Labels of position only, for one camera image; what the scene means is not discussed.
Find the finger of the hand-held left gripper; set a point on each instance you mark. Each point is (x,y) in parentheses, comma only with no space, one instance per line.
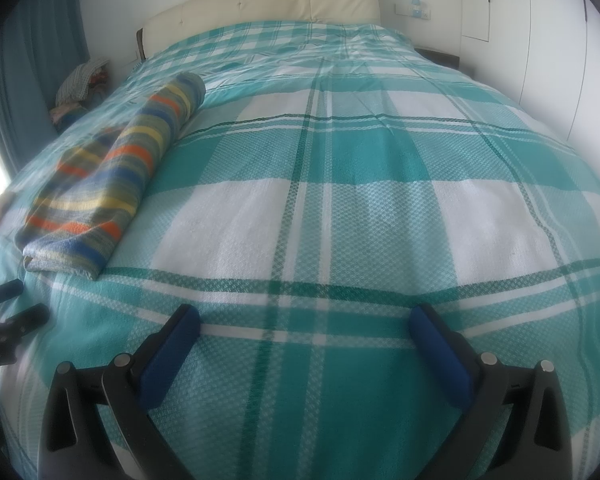
(5,291)
(27,317)

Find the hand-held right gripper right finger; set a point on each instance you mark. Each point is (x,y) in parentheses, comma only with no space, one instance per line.
(442,360)

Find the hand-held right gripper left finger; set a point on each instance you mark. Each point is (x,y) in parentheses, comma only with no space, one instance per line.
(175,350)

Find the multicolour striped blanket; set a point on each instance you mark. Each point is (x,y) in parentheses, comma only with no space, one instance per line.
(105,185)

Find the pile of clothes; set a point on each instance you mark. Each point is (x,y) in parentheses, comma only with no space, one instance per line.
(80,80)

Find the teal white plaid blanket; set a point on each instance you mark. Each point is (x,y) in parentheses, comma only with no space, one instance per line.
(355,210)

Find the teal curtain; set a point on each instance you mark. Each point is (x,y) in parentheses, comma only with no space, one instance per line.
(30,60)

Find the dark bedside table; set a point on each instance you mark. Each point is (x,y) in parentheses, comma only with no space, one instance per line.
(440,56)

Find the cream padded headboard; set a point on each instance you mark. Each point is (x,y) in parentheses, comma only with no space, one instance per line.
(260,5)

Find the white wardrobe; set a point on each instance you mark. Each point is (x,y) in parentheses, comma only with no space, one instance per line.
(505,10)

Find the white wall socket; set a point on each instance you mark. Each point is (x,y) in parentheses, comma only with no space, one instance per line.
(420,10)

